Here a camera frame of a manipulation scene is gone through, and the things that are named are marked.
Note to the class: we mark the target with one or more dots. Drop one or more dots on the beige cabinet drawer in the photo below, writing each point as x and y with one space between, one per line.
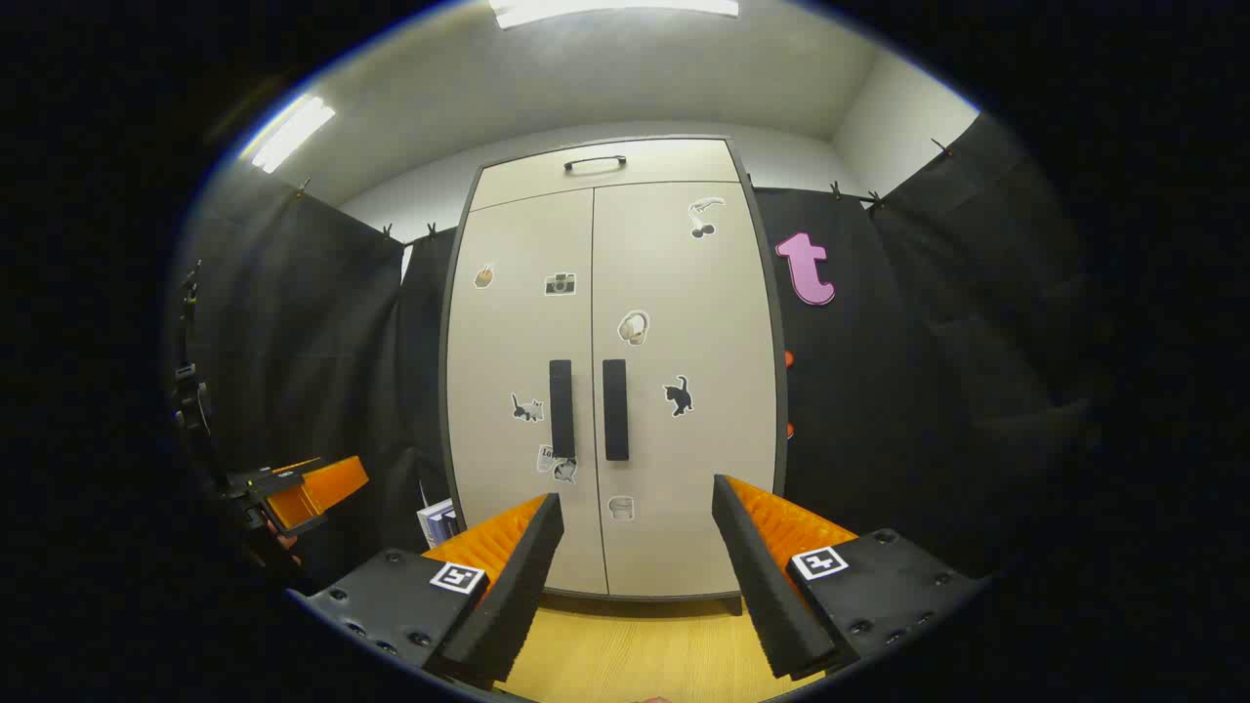
605 181

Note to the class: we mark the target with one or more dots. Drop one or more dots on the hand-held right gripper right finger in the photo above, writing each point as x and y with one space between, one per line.
757 586

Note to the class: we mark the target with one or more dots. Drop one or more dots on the white and blue box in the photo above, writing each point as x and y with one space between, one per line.
439 523

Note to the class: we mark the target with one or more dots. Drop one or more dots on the beige cabinet door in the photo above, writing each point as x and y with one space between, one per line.
508 332
684 293

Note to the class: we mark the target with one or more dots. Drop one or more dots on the long ceiling light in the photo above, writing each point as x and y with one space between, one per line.
610 8
291 133

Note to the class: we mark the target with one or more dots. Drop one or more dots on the double-door shoe cabinet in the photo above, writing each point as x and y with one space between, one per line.
605 161

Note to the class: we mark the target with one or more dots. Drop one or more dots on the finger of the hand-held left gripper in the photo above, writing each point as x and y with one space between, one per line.
317 486

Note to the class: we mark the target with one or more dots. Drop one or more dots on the black backdrop cloth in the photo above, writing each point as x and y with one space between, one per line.
303 342

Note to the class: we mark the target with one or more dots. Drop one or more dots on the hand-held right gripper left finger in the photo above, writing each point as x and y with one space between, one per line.
518 596

